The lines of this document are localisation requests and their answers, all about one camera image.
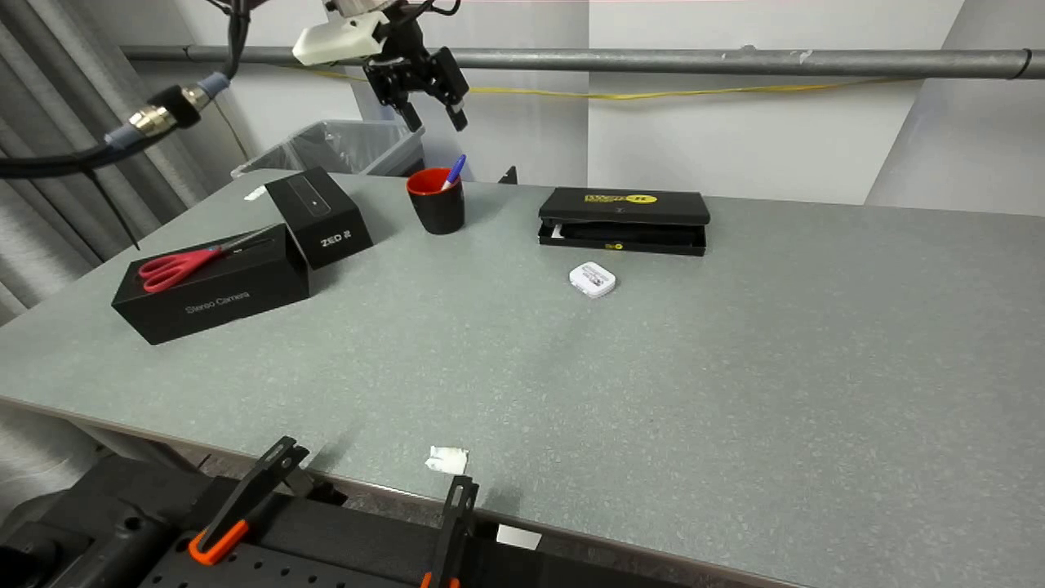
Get grey plastic bin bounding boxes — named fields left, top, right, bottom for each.
left=228, top=117, right=427, bottom=182

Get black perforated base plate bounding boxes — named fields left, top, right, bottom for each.
left=0, top=450, right=755, bottom=588

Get white tape piece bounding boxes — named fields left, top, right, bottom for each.
left=424, top=444, right=472, bottom=477

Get flat black box yellow label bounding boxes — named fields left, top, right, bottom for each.
left=536, top=187, right=713, bottom=260

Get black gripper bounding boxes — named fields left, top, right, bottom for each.
left=362, top=0, right=473, bottom=135

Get small white box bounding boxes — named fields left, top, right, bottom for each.
left=564, top=260, right=621, bottom=302

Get white label sticker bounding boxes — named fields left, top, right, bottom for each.
left=493, top=523, right=547, bottom=553

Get red and black mug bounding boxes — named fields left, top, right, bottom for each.
left=406, top=166, right=467, bottom=239

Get small black box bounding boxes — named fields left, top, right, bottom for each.
left=263, top=163, right=376, bottom=272

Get grey curtain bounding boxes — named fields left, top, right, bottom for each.
left=0, top=0, right=204, bottom=329

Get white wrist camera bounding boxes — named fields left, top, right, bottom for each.
left=292, top=11, right=389, bottom=72

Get orange black clamp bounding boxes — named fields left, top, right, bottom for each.
left=419, top=473, right=484, bottom=588
left=183, top=434, right=314, bottom=568

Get long black box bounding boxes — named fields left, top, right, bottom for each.
left=111, top=222, right=314, bottom=348

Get red scissors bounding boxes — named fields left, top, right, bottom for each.
left=137, top=229, right=263, bottom=297

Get grey metal pipe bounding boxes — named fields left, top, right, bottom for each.
left=121, top=42, right=1045, bottom=81

